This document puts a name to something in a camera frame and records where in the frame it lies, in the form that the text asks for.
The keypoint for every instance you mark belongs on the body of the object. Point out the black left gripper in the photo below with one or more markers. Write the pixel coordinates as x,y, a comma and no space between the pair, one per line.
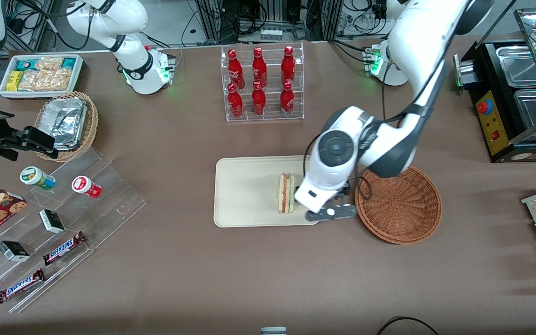
346,190

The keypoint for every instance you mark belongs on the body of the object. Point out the triangle sandwich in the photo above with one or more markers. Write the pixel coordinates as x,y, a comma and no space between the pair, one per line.
286,193

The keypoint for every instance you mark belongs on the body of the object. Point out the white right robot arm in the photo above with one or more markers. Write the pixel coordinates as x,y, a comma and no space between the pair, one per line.
137,70

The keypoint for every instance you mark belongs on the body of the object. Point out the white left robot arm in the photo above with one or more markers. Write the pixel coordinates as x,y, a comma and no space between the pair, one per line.
421,42

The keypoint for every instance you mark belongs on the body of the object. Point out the light wicker basket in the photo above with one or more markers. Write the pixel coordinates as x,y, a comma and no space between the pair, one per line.
92,125

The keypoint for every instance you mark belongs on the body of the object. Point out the brown wicker basket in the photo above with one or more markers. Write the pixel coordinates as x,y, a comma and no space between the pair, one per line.
398,209

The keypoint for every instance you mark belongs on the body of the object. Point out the beige plastic tray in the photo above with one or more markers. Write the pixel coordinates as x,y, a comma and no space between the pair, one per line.
249,190

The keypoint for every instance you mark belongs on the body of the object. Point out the stack of foil trays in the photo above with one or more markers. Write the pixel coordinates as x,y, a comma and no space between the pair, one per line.
65,121

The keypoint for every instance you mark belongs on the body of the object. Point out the green lid cup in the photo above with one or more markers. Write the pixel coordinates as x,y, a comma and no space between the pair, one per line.
35,177

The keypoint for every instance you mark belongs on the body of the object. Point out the large rice cracker bag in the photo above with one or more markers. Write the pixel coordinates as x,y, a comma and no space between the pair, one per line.
47,80

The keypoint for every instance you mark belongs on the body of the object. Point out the white snack bin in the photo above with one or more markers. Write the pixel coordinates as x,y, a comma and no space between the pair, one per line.
3,90

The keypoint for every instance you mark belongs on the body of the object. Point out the red lid cup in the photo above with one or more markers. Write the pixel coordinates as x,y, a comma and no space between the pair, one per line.
85,186

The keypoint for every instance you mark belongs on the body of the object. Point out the yellow snack packet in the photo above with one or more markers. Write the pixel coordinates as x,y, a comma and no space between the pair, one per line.
15,80

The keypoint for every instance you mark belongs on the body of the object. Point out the teal snack packet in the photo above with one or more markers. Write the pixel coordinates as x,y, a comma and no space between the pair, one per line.
69,63
25,64

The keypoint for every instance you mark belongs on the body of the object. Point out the small rice cracker bag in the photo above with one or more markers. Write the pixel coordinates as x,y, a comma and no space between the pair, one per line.
49,63

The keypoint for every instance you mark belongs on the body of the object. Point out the small black box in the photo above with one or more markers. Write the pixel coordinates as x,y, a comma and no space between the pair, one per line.
52,221
13,251

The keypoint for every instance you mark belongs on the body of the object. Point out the clear acrylic stepped shelf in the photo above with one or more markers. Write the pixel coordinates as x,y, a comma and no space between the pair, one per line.
110,204

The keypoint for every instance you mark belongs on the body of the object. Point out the clear acrylic bottle rack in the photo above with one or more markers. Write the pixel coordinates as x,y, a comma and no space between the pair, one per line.
272,116

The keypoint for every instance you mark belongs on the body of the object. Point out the red cola bottle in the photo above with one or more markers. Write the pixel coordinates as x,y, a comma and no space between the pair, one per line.
235,104
288,65
287,101
259,67
258,102
235,70

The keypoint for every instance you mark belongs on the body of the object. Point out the Snickers bar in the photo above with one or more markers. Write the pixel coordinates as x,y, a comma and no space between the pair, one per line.
63,249
20,286

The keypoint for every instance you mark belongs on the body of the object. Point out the grey box at table edge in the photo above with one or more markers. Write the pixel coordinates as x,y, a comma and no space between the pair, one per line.
273,331

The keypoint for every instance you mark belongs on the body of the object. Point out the black hot food display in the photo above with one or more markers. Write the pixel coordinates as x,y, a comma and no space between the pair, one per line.
493,125

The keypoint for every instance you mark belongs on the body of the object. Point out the white power strip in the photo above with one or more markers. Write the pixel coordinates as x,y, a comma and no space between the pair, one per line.
271,35

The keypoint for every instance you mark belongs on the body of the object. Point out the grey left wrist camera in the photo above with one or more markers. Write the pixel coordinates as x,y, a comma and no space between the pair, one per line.
333,212

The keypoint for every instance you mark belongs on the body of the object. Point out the aluminium frame post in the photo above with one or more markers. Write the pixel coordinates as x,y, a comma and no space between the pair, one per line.
213,21
331,18

